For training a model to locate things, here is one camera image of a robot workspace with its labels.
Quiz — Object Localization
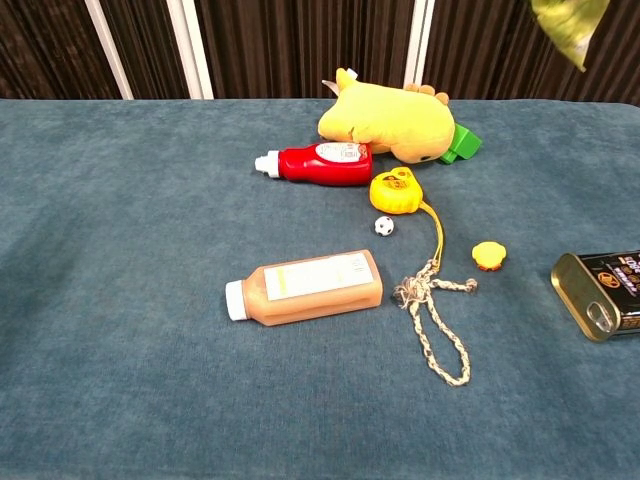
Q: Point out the yellow-green snack packet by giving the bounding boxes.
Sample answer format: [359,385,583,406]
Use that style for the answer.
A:
[530,0,611,73]

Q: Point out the braided beige rope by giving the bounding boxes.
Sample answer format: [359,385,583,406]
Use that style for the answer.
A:
[393,259,479,387]

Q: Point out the small yellow duck toy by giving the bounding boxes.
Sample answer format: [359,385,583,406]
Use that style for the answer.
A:
[471,241,508,272]

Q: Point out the olive oil tin can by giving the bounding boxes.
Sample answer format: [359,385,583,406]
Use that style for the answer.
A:
[550,250,640,343]

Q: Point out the white vertical post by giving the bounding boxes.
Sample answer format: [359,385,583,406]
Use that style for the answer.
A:
[165,0,215,100]
[402,0,436,90]
[83,0,135,100]

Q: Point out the red squeeze bottle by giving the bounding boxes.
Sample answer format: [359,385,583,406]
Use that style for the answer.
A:
[254,141,374,188]

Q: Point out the yellow tape measure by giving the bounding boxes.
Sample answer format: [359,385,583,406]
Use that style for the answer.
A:
[368,166,446,265]

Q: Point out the green plastic block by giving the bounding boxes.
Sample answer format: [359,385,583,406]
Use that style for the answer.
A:
[439,122,483,165]

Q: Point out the blue table cloth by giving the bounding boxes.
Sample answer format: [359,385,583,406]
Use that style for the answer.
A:
[0,97,640,480]

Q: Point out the yellow plush toy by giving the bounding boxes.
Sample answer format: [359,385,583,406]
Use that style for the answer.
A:
[317,67,457,165]

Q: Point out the orange juice bottle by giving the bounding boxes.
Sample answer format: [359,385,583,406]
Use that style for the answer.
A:
[224,249,385,328]

